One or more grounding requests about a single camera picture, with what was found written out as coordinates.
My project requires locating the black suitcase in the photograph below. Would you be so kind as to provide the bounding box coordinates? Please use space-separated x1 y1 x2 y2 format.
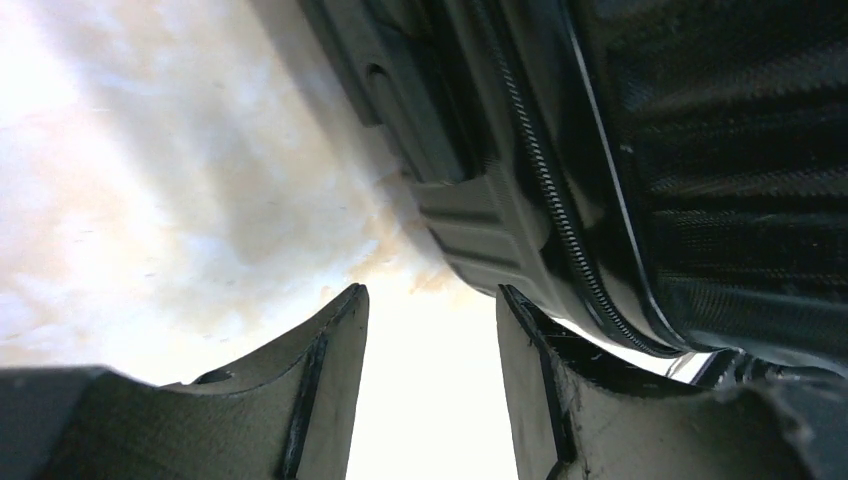
302 1 847 374

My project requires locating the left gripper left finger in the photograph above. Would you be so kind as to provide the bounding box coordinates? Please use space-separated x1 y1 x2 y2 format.
1 284 369 479

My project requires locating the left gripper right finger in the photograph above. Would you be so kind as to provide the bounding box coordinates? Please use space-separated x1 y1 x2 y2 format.
496 286 847 479

